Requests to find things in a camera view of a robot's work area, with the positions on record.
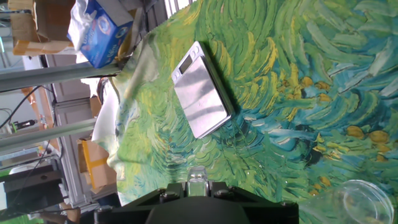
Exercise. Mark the aluminium frame beam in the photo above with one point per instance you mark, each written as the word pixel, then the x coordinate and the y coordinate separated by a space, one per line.
pixel 46 135
pixel 46 76

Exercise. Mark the grey metal cabinet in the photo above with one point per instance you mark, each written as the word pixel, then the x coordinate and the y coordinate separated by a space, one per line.
pixel 73 115

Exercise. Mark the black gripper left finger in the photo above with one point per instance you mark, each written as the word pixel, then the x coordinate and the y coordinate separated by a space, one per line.
pixel 124 214

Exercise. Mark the green blue painted tablecloth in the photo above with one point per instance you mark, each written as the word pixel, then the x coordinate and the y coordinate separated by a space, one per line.
pixel 280 77

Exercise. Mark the blue plastic bag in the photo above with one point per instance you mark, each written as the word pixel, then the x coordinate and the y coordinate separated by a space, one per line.
pixel 102 34

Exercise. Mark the cardboard box with yellow tape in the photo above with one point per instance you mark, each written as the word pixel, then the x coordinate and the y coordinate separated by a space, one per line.
pixel 98 168

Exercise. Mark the clear plastic cup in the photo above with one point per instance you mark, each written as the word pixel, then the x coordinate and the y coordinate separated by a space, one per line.
pixel 363 202

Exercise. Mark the black box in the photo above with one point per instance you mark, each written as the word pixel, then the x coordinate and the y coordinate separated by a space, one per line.
pixel 31 189

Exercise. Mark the silver digital pocket scale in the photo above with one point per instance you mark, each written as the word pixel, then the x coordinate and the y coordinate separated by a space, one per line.
pixel 202 96

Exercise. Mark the brown cardboard box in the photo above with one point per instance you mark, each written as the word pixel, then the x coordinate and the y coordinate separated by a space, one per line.
pixel 40 28

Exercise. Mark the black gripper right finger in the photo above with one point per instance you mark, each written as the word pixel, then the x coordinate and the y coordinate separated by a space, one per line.
pixel 270 214

